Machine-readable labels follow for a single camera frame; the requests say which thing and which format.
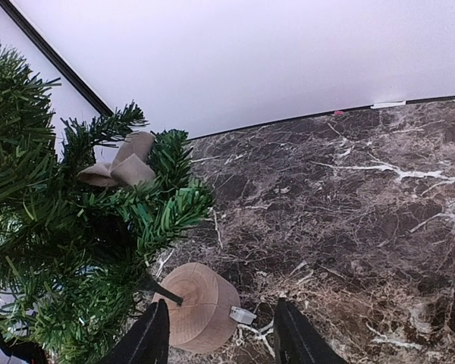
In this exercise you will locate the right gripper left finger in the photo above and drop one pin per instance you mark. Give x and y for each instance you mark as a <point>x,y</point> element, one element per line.
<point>147,341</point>

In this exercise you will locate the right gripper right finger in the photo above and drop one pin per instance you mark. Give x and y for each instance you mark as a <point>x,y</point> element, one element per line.
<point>296,341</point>

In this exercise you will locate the white tape piece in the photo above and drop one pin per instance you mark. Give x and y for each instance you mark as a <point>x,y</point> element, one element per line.
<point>382,105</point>

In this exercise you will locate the tan wooden ornaments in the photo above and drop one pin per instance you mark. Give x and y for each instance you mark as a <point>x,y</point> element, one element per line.
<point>129,166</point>

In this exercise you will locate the black frame post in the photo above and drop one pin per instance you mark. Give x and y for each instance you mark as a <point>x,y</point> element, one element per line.
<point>54,58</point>

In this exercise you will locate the white battery box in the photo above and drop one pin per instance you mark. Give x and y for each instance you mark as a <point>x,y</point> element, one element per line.
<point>242,316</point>

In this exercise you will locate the small green christmas tree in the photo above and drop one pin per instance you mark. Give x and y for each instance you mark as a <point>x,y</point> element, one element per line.
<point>75,256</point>

